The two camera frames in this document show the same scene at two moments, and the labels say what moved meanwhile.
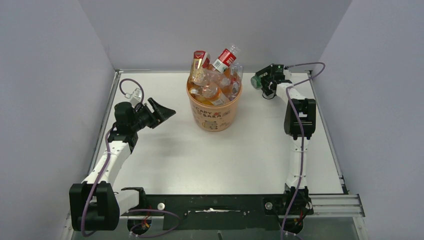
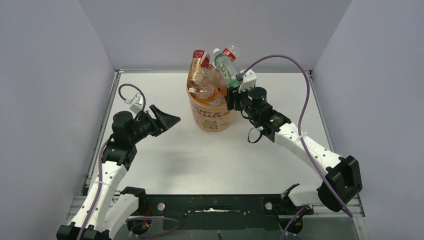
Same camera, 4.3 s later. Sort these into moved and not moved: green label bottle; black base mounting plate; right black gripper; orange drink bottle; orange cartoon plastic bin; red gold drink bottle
Moved: right black gripper; green label bottle
Not moved: black base mounting plate; red gold drink bottle; orange drink bottle; orange cartoon plastic bin
